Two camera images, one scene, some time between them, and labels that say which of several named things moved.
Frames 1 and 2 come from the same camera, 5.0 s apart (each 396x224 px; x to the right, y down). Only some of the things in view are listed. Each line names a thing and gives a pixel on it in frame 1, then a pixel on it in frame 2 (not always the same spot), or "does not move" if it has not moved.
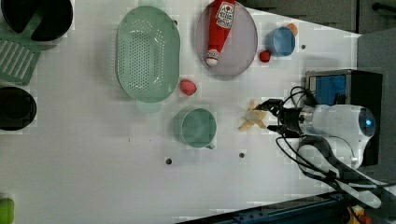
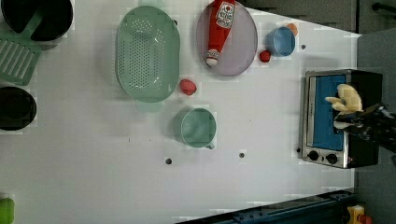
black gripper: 289,123 to 377,124
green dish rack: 20,52 does not move
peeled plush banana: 253,116 to 347,99
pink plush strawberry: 188,87 does not move
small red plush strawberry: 265,56 does not move
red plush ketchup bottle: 223,17 does not move
